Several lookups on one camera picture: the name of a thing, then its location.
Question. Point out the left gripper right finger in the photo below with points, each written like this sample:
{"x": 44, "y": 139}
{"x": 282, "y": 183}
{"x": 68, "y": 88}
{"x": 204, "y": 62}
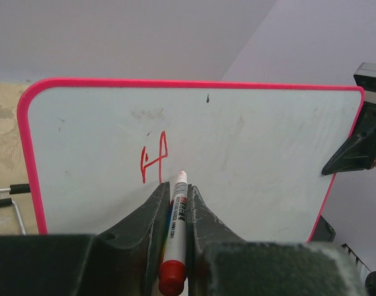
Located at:
{"x": 222, "y": 263}

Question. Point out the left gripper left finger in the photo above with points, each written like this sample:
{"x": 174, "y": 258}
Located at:
{"x": 122, "y": 260}

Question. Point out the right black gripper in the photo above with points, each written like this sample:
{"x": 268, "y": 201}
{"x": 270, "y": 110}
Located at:
{"x": 358, "y": 152}

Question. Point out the red white marker pen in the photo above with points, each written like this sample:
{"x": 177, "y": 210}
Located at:
{"x": 172, "y": 271}

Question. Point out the pink framed whiteboard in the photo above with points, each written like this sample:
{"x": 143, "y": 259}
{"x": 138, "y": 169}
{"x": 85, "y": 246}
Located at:
{"x": 95, "y": 149}

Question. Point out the black ribbed case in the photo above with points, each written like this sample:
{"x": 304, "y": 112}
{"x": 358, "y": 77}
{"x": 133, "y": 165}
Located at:
{"x": 324, "y": 232}

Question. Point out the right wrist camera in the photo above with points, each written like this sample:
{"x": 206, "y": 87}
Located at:
{"x": 365, "y": 77}

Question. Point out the wire whiteboard stand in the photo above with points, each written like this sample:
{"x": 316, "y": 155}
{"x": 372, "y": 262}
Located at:
{"x": 15, "y": 189}

